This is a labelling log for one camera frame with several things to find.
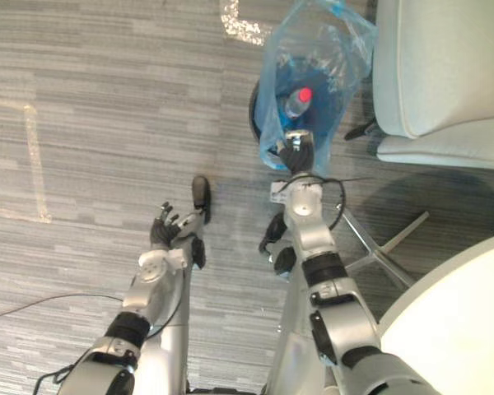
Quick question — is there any clear bottle with red cap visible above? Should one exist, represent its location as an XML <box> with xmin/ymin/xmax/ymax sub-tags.
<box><xmin>282</xmin><ymin>86</ymin><xmax>315</xmax><ymax>121</ymax></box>

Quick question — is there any small black trash bin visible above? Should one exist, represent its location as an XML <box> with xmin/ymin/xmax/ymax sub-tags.
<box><xmin>249</xmin><ymin>78</ymin><xmax>334</xmax><ymax>156</ymax></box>

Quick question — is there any thin black floor cable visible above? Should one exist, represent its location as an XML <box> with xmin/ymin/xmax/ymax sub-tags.
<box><xmin>0</xmin><ymin>293</ymin><xmax>127</xmax><ymax>320</ymax></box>

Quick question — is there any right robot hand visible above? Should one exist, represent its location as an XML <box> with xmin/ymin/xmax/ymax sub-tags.
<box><xmin>276</xmin><ymin>128</ymin><xmax>315</xmax><ymax>173</ymax></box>

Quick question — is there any blue plastic trash bag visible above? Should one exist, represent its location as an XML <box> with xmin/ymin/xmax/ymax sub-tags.
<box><xmin>258</xmin><ymin>0</ymin><xmax>380</xmax><ymax>176</ymax></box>

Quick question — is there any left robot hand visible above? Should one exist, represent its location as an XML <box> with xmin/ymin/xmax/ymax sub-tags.
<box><xmin>148</xmin><ymin>202</ymin><xmax>202</xmax><ymax>251</ymax></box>

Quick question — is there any dark right robot foot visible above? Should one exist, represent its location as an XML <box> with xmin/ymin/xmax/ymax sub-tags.
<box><xmin>258</xmin><ymin>212</ymin><xmax>289</xmax><ymax>254</ymax></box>

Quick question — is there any dark robot foot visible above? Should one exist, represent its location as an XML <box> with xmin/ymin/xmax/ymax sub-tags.
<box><xmin>191</xmin><ymin>175</ymin><xmax>212</xmax><ymax>225</ymax></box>
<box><xmin>258</xmin><ymin>212</ymin><xmax>289</xmax><ymax>254</ymax></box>

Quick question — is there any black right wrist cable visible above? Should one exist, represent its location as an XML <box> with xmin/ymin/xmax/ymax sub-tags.
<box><xmin>277</xmin><ymin>174</ymin><xmax>374</xmax><ymax>231</ymax></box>

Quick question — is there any dark left robot foot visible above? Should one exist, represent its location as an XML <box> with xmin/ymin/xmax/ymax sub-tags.
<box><xmin>191</xmin><ymin>175</ymin><xmax>212</xmax><ymax>225</ymax></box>

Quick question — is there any pale green armchair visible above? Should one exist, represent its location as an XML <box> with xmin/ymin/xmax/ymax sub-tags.
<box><xmin>343</xmin><ymin>0</ymin><xmax>494</xmax><ymax>170</ymax></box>

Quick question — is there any round white tea table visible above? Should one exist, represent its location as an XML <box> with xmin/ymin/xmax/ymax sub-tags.
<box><xmin>376</xmin><ymin>230</ymin><xmax>494</xmax><ymax>395</ymax></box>

